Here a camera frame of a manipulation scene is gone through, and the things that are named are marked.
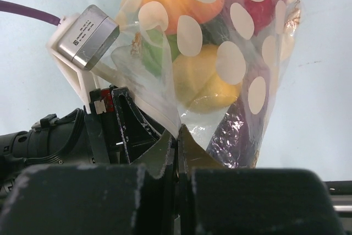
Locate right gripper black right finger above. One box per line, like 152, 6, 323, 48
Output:
178, 125, 346, 234

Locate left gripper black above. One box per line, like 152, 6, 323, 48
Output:
85, 86, 164, 164

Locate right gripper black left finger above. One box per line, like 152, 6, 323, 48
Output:
1, 132, 175, 234

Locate purple fake eggplant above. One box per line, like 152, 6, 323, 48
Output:
206, 99, 268, 168

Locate clear polka dot zip bag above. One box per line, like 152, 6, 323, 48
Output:
109, 0, 306, 170

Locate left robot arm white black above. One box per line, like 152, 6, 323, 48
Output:
1, 86, 164, 198

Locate yellow fake lemon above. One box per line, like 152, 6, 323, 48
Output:
173, 44, 241, 114

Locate green fake pepper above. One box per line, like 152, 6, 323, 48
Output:
137, 24, 182, 78

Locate green fake cucumber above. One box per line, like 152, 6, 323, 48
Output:
200, 15, 230, 46

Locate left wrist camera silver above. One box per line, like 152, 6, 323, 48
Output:
45, 4, 120, 106

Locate aluminium frame rail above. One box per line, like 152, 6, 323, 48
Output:
325, 181, 351, 214

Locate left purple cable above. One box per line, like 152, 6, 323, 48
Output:
0, 0, 61, 26

